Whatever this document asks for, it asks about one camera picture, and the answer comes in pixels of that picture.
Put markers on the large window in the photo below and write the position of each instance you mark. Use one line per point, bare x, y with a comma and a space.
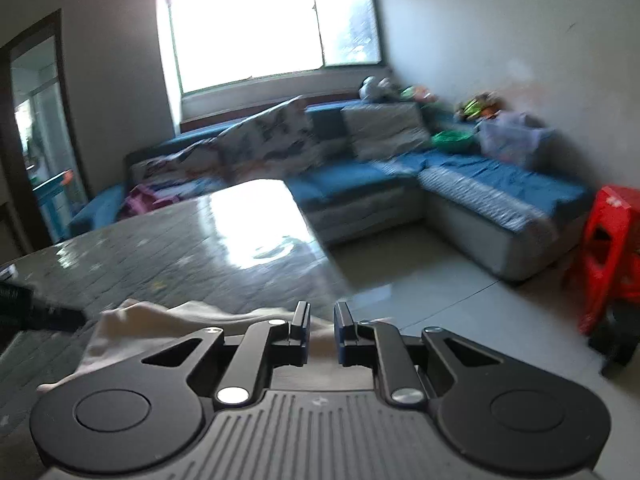
250, 25

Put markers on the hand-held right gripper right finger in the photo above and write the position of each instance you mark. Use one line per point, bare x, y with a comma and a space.
342, 335

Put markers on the clear plastic bag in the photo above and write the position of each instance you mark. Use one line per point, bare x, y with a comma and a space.
515, 137

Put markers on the magenta cloth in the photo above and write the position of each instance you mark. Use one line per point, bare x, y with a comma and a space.
140, 200

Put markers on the grey plush toy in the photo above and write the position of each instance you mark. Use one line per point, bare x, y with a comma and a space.
375, 87

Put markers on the butterfly patterned blanket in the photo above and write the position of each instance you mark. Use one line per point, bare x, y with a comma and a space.
260, 140

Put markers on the grey striped cushion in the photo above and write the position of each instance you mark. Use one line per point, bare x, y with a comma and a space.
385, 130

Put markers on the dark wooden door frame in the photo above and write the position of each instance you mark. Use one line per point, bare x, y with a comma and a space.
65, 125

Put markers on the dark object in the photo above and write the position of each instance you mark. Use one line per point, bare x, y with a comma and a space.
620, 340

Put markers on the blue toy table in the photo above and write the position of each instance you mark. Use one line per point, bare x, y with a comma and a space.
55, 200

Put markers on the red plastic stool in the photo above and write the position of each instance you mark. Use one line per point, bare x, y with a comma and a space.
610, 255

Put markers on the pile of colourful toys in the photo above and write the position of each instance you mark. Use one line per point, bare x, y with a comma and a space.
477, 105

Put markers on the green plastic basin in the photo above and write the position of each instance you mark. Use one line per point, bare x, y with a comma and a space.
452, 141

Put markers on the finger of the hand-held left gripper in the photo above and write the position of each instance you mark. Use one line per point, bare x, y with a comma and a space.
40, 310

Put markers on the blue corner sofa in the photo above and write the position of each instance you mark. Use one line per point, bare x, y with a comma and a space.
450, 180

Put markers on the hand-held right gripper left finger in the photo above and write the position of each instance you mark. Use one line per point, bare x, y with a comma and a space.
300, 335

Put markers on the beige cloth garment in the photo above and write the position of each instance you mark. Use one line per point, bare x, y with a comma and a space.
150, 317

